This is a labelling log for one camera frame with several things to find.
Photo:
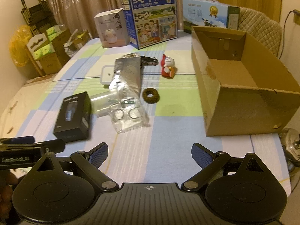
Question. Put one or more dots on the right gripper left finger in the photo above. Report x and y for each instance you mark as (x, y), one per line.
(86, 165)

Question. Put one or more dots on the clear plastic cup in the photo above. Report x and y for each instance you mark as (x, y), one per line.
(101, 102)

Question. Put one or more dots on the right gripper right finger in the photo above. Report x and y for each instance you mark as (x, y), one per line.
(212, 165)

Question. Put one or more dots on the red Doraemon figurine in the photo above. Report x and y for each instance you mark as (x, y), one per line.
(168, 67)

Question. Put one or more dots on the black toy car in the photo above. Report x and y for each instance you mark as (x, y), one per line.
(148, 61)

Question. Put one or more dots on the large brown cardboard box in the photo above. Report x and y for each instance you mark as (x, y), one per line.
(244, 89)

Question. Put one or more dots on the brown hair scrunchie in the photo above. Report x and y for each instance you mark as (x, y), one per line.
(150, 95)

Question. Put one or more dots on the clear plastic ring package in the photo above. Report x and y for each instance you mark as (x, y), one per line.
(128, 114)

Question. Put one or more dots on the quilted beige chair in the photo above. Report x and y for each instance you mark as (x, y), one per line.
(262, 28)

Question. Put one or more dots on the white plastic bag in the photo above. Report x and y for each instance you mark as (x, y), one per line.
(69, 47)

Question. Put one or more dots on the metal kettle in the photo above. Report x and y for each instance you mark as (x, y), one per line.
(289, 139)

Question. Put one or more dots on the light blue milk box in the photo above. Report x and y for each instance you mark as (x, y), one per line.
(209, 13)

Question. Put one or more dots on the wall power socket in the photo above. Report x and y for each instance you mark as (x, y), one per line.
(296, 16)

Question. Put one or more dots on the blue milk carton box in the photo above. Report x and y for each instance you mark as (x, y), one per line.
(150, 22)

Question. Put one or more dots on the black folding cart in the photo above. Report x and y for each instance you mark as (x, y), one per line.
(39, 17)

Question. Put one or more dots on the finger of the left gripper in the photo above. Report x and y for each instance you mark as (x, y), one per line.
(18, 140)

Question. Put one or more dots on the tissue cardboard box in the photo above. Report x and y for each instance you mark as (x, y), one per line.
(47, 49)

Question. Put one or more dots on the white square night light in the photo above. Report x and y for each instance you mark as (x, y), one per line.
(107, 74)

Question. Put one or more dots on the plaid bed sheet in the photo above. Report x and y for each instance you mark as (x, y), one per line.
(160, 152)

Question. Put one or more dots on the yellow plastic bag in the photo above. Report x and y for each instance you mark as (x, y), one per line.
(17, 45)

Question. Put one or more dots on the black product box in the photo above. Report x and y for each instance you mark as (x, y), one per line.
(73, 120)

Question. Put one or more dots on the silver foil bag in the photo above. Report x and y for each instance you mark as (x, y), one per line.
(127, 75)

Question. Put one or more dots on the white humidifier box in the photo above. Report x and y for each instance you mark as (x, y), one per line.
(111, 28)

